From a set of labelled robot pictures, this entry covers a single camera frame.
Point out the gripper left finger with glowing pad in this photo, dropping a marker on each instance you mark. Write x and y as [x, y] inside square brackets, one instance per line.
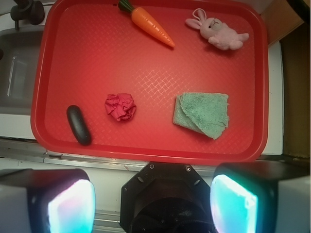
[46, 201]

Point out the crumpled red paper ball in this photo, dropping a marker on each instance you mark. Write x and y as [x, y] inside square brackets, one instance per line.
[120, 106]

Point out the grey toy faucet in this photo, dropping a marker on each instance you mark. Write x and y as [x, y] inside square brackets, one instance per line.
[31, 10]

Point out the pink plush bunny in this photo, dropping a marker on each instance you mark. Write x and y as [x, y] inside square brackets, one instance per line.
[216, 32]

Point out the brown cardboard panel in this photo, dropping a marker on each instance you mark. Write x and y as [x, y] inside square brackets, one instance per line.
[288, 23]

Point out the dark grey oval object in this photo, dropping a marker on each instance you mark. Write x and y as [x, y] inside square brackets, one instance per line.
[78, 125]

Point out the grey toy sink basin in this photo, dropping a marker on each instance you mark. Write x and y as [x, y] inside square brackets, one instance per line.
[19, 52]

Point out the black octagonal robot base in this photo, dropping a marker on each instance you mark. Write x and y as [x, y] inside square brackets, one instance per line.
[166, 198]

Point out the red plastic tray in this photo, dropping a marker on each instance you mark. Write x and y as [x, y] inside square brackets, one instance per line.
[90, 48]

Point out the green folded cloth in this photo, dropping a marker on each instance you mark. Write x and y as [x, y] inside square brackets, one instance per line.
[204, 113]

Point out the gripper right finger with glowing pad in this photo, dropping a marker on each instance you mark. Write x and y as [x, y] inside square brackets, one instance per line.
[261, 197]

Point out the orange plastic carrot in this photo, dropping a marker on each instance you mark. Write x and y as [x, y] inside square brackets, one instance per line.
[146, 22]

